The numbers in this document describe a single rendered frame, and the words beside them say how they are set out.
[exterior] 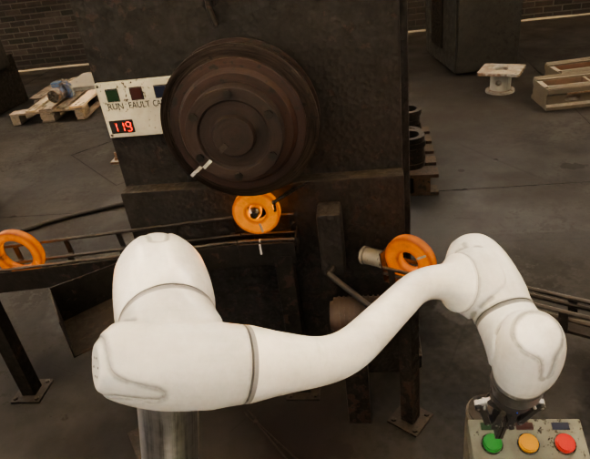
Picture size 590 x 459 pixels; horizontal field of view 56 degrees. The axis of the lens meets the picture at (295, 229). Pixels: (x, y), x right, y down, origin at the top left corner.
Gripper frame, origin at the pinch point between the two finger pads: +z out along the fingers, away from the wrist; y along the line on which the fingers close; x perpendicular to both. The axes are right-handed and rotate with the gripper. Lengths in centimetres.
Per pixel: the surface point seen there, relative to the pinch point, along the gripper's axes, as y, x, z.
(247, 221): 64, -73, 17
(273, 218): 56, -73, 16
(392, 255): 18, -58, 19
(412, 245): 13, -56, 12
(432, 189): -13, -195, 145
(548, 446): -11.1, 1.2, 9.7
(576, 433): -17.5, -1.5, 9.8
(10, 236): 150, -73, 17
